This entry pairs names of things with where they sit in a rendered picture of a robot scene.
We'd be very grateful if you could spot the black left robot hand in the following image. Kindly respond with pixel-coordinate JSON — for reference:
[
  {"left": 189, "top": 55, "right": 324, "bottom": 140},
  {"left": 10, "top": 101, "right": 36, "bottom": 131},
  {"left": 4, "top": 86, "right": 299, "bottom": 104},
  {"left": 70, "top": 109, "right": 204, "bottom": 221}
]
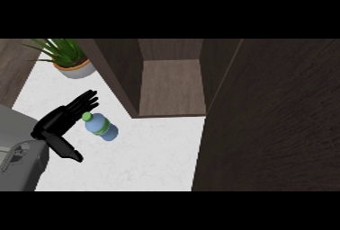
[{"left": 30, "top": 89, "right": 101, "bottom": 164}]

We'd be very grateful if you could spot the blue water bottle green cap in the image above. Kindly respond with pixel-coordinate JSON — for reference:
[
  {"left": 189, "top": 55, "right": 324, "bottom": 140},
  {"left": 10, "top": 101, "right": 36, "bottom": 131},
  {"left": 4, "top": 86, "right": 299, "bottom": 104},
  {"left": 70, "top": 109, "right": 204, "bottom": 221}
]
[{"left": 81, "top": 111, "right": 120, "bottom": 142}]

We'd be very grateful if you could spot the open brown wooden cabinet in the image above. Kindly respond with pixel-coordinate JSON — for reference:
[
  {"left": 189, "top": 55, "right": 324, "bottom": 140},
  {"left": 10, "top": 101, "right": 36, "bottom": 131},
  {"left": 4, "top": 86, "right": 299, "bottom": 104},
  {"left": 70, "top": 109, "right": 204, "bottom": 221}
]
[{"left": 75, "top": 39, "right": 244, "bottom": 119}]

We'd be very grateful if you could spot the dark brown cabinet door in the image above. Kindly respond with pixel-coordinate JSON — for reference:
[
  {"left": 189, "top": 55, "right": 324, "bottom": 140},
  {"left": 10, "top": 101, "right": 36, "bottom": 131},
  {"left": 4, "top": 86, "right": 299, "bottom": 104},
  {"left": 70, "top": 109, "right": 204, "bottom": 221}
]
[{"left": 189, "top": 39, "right": 340, "bottom": 192}]

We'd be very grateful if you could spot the brown wooden panel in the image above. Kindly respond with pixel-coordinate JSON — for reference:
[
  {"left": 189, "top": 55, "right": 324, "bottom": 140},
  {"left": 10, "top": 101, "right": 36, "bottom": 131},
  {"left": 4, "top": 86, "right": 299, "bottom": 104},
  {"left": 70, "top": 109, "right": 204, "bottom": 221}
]
[{"left": 0, "top": 39, "right": 46, "bottom": 110}]

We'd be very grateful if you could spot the green potted plant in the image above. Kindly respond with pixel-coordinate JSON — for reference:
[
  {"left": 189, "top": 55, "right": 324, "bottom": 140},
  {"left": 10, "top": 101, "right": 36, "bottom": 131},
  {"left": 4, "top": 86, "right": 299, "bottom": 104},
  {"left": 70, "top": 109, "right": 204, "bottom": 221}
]
[{"left": 19, "top": 39, "right": 98, "bottom": 80}]

